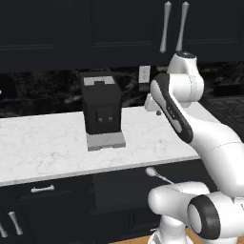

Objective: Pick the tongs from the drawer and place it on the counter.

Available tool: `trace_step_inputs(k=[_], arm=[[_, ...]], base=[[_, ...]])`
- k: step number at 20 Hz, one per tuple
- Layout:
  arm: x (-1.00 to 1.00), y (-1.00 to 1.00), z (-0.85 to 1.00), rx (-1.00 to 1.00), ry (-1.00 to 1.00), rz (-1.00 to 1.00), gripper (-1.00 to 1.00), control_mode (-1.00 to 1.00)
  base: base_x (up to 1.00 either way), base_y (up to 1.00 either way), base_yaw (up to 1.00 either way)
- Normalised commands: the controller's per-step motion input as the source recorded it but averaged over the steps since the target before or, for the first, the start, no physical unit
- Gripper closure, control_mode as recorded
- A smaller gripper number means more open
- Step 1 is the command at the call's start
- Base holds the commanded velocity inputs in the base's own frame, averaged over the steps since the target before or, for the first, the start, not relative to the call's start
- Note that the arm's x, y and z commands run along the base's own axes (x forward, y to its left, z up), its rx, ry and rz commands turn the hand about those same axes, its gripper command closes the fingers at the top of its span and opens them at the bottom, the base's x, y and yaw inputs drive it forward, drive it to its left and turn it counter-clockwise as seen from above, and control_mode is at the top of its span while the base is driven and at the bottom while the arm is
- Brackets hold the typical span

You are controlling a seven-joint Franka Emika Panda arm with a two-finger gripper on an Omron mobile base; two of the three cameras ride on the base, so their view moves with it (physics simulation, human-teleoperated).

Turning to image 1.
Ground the silver drawer handle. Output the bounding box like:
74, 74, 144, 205
30, 184, 56, 194
145, 167, 175, 186

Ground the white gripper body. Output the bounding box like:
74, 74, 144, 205
144, 92, 162, 116

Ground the black hob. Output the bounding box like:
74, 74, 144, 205
201, 94, 244, 142

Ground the black lower cupboard door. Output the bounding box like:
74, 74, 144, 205
13, 193, 97, 244

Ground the silver lower cupboard handle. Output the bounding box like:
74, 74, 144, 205
8, 211, 24, 236
0, 221, 9, 239

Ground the black drawer front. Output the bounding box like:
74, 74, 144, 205
92, 159, 217, 214
0, 175, 95, 204

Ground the white wall outlet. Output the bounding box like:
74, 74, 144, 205
138, 65, 152, 85

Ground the silver cupboard handle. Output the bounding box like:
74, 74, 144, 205
0, 221, 9, 239
174, 1, 191, 52
159, 1, 173, 54
8, 211, 24, 236

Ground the silver upper cupboard handle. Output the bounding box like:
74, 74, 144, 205
159, 1, 173, 54
174, 1, 191, 52

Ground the black coffee machine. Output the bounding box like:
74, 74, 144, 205
79, 70, 128, 153

